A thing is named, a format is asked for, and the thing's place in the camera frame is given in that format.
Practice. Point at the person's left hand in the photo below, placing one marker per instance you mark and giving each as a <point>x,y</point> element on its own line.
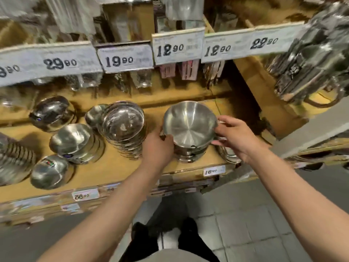
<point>156,150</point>

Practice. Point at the person's right hand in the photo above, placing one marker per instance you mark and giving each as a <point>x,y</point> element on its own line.
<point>240,139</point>

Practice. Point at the person's right thumb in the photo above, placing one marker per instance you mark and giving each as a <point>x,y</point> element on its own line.
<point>219,141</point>

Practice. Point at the person's left thumb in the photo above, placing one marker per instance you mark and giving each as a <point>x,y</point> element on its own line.
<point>166,138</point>

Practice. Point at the person's right forearm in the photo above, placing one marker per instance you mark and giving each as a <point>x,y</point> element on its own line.
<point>294,204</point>

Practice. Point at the person's left forearm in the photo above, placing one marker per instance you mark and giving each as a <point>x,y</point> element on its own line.
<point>109,215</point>

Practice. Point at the small white price tag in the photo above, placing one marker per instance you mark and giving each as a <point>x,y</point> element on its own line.
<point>85,194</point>
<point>214,171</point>

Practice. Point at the tall stack of steel bowls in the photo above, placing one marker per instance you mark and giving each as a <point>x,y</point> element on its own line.
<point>122,125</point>

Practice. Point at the wooden shelf unit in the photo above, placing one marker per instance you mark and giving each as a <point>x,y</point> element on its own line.
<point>114,169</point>

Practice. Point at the small steel bowl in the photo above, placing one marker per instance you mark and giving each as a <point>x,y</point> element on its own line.
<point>92,115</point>

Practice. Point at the white price label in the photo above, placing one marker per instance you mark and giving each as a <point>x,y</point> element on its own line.
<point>178,46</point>
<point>125,58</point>

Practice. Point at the steel bowl with blue sticker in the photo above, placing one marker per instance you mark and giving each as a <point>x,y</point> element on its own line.
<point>51,111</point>
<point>72,140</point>

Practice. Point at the person's right leg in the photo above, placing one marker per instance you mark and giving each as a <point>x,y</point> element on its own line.
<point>196,240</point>

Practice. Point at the person's leg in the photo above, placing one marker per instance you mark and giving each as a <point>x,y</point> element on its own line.
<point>196,240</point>
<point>141,242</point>

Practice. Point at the wide white price label strip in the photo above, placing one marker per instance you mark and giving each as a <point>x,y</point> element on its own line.
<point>253,40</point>

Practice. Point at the person's left leg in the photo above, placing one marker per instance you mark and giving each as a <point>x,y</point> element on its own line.
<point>141,242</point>

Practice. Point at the steel bowl with red sticker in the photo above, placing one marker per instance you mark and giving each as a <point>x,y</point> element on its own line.
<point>49,171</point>

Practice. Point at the row of hanging utensil packets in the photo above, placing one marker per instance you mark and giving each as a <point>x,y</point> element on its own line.
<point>122,21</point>

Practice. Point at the hanging bundle of steel utensils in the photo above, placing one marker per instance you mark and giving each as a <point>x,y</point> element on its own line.
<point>310,57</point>

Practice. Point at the long white price label strip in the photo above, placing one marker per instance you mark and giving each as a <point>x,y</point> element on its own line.
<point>41,62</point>

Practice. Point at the row of ribbed steel bowls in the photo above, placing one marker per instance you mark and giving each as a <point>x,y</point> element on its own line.
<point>15,160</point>

